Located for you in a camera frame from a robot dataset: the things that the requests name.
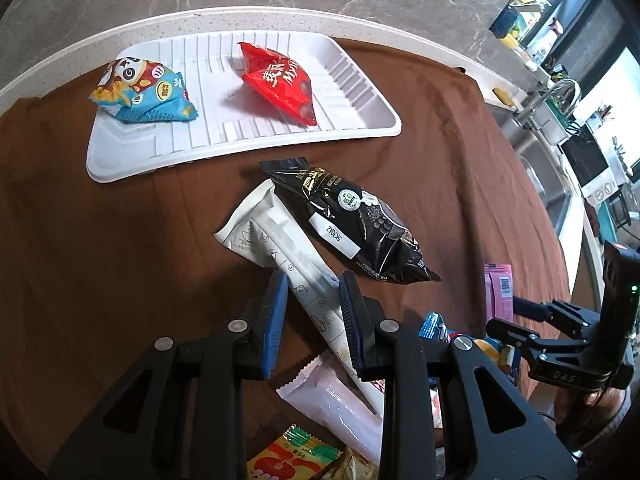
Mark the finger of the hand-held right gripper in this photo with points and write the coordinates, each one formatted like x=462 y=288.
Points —
x=510 y=330
x=530 y=306

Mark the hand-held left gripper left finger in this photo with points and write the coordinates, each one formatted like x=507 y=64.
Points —
x=275 y=320

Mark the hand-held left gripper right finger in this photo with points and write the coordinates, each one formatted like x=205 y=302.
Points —
x=350 y=320

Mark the blue cake snack packet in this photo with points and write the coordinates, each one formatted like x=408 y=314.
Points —
x=435 y=327

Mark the long white snack packet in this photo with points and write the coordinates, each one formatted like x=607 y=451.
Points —
x=270 y=240

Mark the white and pink snack packet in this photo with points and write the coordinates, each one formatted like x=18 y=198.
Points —
x=330 y=400

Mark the black snack packet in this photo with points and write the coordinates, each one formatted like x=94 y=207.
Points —
x=350 y=215

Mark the orange cartoon snack packet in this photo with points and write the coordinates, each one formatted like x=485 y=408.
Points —
x=285 y=460

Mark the gold foil snack packet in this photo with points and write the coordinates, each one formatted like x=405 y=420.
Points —
x=352 y=467

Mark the white ribbed plastic tray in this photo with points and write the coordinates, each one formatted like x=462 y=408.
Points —
x=225 y=110

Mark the person's right hand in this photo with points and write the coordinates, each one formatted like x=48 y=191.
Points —
x=590 y=412

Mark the pink sachet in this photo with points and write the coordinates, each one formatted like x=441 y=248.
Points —
x=500 y=290

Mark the steel sink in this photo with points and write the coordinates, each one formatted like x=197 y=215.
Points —
x=537 y=160

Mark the white microwave oven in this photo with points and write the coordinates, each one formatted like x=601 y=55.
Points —
x=587 y=160

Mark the brown cloth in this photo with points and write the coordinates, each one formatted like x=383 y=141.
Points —
x=125 y=260

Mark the yellow sponge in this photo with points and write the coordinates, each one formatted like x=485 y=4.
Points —
x=503 y=97

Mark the red snack bag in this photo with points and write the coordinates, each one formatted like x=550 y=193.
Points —
x=280 y=82

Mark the white spray bottle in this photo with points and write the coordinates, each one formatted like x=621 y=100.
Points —
x=542 y=45

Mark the blue cartoon snack bag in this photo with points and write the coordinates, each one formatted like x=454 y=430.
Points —
x=145 y=92

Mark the blue storage container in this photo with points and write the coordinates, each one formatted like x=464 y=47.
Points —
x=506 y=22

